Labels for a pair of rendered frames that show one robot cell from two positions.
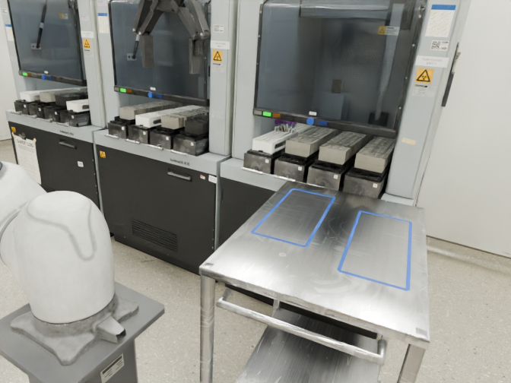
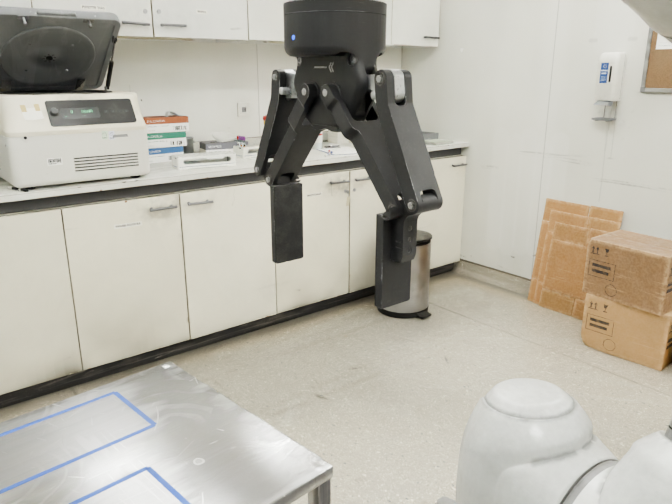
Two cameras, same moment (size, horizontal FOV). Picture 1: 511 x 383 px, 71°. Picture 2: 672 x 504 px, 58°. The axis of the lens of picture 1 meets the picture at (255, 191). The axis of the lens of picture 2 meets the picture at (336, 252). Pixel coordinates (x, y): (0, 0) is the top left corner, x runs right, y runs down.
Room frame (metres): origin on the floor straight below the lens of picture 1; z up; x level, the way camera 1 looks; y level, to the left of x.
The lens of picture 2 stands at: (1.29, 0.40, 1.35)
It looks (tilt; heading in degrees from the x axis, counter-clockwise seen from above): 17 degrees down; 204
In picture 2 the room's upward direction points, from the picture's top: straight up
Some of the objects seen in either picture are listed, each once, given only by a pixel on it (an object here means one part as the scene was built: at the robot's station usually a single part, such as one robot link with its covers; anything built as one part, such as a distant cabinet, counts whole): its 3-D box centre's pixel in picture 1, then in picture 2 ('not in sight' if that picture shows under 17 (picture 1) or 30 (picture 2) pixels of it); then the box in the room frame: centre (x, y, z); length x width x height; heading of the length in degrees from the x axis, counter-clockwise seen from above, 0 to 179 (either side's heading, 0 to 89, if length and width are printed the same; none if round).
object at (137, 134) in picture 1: (177, 124); not in sight; (2.10, 0.49, 0.78); 0.73 x 0.14 x 0.09; 153
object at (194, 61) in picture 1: (195, 56); (287, 223); (0.83, 0.15, 1.22); 0.03 x 0.01 x 0.07; 153
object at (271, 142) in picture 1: (276, 141); not in sight; (1.66, -0.08, 0.83); 0.30 x 0.10 x 0.06; 153
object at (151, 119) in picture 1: (161, 118); not in sight; (1.98, 0.55, 0.83); 0.30 x 0.10 x 0.06; 153
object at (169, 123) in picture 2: not in sight; (163, 121); (-1.24, -1.69, 1.10); 0.24 x 0.13 x 0.10; 151
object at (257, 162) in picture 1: (286, 146); not in sight; (1.78, -0.14, 0.78); 0.73 x 0.14 x 0.09; 153
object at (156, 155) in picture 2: not in sight; (157, 153); (-1.20, -1.72, 0.94); 0.23 x 0.13 x 0.07; 158
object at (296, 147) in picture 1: (298, 148); not in sight; (1.50, -0.17, 0.85); 0.12 x 0.02 x 0.06; 64
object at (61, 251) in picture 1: (64, 248); (527, 468); (0.59, 0.36, 0.87); 0.18 x 0.16 x 0.22; 57
